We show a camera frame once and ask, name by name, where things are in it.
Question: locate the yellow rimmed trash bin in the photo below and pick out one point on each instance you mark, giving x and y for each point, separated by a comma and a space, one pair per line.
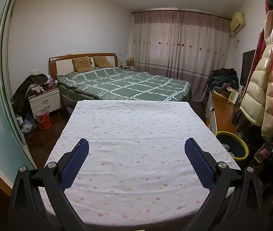
232, 144

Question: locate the orange wooden cabinet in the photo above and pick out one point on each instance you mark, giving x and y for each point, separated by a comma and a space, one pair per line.
223, 113

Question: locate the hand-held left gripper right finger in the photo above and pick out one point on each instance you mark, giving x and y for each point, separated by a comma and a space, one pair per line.
199, 163

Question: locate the tissue box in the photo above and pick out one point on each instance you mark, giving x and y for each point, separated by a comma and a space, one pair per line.
130, 62

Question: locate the curtain rail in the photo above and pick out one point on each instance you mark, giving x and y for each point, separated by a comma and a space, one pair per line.
179, 10

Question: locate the white wooden nightstand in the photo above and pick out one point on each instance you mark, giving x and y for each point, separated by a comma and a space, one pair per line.
45, 102

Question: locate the green white box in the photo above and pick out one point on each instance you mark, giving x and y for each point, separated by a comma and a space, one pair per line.
233, 96

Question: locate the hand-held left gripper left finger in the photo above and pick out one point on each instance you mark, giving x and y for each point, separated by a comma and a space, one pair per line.
75, 166

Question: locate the dark clothes pile by curtain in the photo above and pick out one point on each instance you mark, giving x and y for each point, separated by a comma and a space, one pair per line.
223, 79

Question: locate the wooden bed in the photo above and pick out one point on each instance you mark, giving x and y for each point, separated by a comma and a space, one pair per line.
64, 65

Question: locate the cream air conditioner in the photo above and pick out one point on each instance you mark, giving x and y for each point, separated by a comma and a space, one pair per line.
237, 21

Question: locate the cream puffer jacket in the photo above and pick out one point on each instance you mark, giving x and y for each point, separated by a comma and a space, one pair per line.
256, 96

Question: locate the black television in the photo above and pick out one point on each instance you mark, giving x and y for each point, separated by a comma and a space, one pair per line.
247, 67

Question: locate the green plaid duvet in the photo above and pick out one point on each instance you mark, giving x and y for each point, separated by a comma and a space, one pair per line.
131, 84

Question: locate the brown bear face pillow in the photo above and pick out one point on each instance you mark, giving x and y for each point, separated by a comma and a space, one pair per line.
82, 64

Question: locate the wall socket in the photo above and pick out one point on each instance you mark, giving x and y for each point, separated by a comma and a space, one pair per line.
35, 72

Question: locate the floor clutter of bags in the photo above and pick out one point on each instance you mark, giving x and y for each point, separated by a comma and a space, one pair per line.
28, 125

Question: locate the beige pink curtain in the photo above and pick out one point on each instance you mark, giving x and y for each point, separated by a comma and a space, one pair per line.
179, 48

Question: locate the red bucket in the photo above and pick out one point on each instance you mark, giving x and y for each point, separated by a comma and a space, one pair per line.
43, 120

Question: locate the dark clothes pile on nightstand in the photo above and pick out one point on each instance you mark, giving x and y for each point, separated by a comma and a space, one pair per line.
35, 79

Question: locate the bedside lamp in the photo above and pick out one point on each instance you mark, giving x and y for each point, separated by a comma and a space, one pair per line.
120, 59

